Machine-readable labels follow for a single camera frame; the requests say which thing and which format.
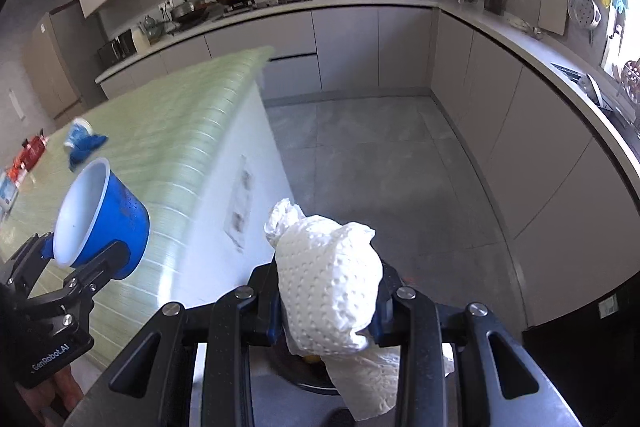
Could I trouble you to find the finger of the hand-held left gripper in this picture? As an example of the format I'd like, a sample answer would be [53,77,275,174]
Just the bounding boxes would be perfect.
[62,240,131,309]
[7,232,56,299]

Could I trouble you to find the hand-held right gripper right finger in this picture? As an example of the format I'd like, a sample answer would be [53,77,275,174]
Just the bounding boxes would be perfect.
[369,264,583,427]

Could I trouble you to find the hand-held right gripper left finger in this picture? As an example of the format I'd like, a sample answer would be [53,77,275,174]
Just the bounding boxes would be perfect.
[65,264,283,427]

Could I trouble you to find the black trash bin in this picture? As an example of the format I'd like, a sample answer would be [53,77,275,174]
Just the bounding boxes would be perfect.
[270,342,351,398]

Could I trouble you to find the white paper towel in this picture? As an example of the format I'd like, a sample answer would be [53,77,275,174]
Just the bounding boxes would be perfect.
[264,198,456,423]

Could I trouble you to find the person's left hand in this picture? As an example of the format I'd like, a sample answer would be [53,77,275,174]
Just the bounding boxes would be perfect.
[50,368,85,415]

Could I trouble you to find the white blue box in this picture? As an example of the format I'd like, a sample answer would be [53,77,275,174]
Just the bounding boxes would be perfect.
[0,172,22,214]

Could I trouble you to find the red snack packet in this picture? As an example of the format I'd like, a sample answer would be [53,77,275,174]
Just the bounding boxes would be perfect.
[10,136,49,174]

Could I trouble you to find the green checked tablecloth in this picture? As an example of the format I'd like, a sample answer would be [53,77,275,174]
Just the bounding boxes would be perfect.
[0,46,277,368]

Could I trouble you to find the white kitchen island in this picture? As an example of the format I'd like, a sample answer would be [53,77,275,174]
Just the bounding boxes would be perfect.
[155,79,312,308]

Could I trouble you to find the tall beige cabinet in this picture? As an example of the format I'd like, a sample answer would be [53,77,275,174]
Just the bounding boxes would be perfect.
[31,2,84,120]

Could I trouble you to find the black microwave oven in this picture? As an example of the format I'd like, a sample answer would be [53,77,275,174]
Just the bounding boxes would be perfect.
[97,31,137,66]

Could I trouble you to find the teal teapot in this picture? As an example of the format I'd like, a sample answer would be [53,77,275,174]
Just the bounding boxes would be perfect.
[140,14,164,46]

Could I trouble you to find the steel pot with lid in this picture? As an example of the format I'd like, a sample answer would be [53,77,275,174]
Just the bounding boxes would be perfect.
[170,0,211,24]

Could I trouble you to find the grey lower cabinets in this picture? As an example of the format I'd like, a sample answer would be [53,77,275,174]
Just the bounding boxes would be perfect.
[95,4,640,330]

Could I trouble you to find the steel sink faucet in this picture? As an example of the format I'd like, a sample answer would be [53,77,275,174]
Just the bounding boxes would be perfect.
[576,74,616,110]

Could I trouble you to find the white cutting board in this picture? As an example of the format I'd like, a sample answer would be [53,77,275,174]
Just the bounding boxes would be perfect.
[539,0,571,37]

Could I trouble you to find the white colander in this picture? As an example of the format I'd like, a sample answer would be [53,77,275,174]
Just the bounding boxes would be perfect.
[567,0,602,43]

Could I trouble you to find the kitchen window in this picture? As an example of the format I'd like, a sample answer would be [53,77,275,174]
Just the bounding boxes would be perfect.
[602,0,640,80]

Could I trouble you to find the hanging yellow blue cloths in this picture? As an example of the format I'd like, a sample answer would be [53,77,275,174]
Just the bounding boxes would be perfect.
[599,0,632,40]

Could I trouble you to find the wall power socket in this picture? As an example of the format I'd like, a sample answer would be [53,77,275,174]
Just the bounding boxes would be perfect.
[226,156,254,254]

